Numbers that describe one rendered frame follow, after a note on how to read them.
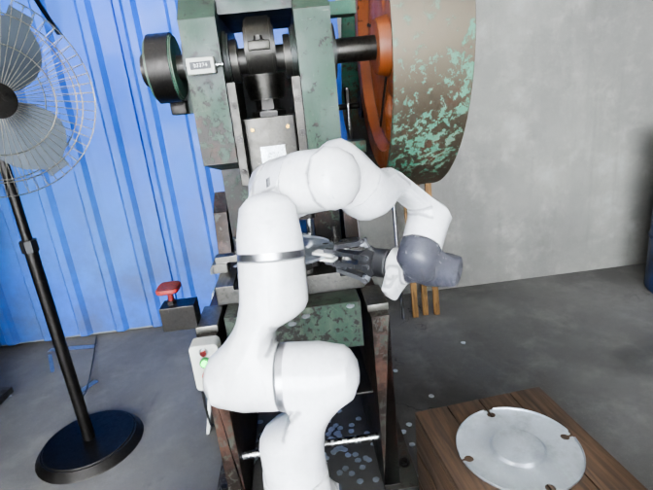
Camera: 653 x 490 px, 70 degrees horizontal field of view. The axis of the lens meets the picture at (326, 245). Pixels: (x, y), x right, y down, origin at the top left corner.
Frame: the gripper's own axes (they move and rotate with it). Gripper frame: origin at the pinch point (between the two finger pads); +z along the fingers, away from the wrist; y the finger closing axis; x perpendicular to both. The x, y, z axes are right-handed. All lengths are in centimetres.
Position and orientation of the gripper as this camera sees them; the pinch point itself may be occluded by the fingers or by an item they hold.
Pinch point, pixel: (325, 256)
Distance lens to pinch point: 130.7
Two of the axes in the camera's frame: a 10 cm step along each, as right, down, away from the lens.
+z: -8.4, -0.9, 5.4
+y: -1.0, -9.4, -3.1
